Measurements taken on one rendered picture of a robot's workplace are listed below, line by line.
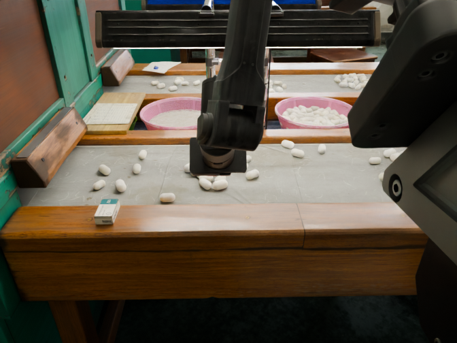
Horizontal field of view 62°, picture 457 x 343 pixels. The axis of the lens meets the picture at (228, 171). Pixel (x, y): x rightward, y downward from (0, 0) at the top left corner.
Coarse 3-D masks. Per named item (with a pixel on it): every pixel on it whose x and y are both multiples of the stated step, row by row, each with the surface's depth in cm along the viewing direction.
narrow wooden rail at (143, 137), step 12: (132, 132) 111; (144, 132) 111; (156, 132) 111; (168, 132) 111; (180, 132) 111; (192, 132) 111; (264, 132) 111; (276, 132) 111; (288, 132) 111; (300, 132) 111; (312, 132) 111; (324, 132) 111; (336, 132) 111; (348, 132) 111; (84, 144) 108; (96, 144) 108; (108, 144) 109; (120, 144) 109; (132, 144) 109; (144, 144) 109; (156, 144) 109; (168, 144) 109; (180, 144) 109
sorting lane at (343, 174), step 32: (96, 160) 102; (128, 160) 102; (160, 160) 102; (256, 160) 102; (288, 160) 102; (320, 160) 102; (352, 160) 102; (384, 160) 102; (64, 192) 88; (96, 192) 88; (128, 192) 88; (160, 192) 88; (192, 192) 88; (224, 192) 88; (256, 192) 88; (288, 192) 88; (320, 192) 88; (352, 192) 88; (384, 192) 88
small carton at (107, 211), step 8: (104, 200) 78; (112, 200) 78; (104, 208) 75; (112, 208) 75; (96, 216) 73; (104, 216) 73; (112, 216) 74; (96, 224) 74; (104, 224) 74; (112, 224) 74
